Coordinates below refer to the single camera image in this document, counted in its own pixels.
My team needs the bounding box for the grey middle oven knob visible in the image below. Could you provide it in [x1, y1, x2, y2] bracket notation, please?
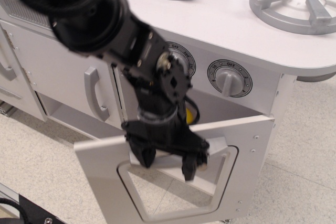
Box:
[167, 41, 196, 76]

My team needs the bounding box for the silver cabinet door handle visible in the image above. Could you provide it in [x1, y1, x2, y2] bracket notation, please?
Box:
[84, 66, 110, 122]

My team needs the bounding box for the silver right stove burner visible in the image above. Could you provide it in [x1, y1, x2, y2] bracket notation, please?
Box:
[249, 0, 335, 35]

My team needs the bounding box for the aluminium frame rail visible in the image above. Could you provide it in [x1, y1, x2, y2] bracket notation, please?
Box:
[0, 101, 17, 117]

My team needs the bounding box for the black braided cable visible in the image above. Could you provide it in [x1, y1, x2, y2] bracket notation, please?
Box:
[0, 197, 29, 224]

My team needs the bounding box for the white toy kitchen unit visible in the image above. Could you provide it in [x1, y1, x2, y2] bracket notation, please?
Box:
[1, 0, 335, 223]

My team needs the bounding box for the silver oven door handle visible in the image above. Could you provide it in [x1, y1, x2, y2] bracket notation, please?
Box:
[128, 136, 229, 168]

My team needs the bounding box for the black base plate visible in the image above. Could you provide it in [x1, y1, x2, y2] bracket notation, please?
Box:
[18, 195, 65, 224]

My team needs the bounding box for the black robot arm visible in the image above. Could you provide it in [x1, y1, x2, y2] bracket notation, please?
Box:
[21, 0, 209, 181]

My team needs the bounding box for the white cabinet door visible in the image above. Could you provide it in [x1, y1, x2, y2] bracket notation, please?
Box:
[1, 21, 123, 128]

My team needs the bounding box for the grey right oven knob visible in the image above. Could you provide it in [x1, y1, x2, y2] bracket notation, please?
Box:
[207, 59, 253, 98]

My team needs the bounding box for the grey oven knob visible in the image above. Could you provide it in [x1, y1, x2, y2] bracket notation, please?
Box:
[167, 41, 196, 76]
[207, 59, 253, 98]

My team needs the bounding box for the yellow toy in oven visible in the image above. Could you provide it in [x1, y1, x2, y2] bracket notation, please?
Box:
[186, 108, 195, 125]

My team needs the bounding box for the silver left edge handle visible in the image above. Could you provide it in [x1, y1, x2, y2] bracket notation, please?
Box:
[1, 26, 17, 81]

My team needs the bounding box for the white oven door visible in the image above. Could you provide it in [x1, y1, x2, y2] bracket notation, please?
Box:
[73, 115, 275, 224]

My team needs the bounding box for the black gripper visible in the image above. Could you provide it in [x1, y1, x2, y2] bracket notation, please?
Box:
[122, 112, 209, 182]

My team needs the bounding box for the silver vent grille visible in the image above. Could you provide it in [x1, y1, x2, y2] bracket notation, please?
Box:
[1, 0, 50, 28]

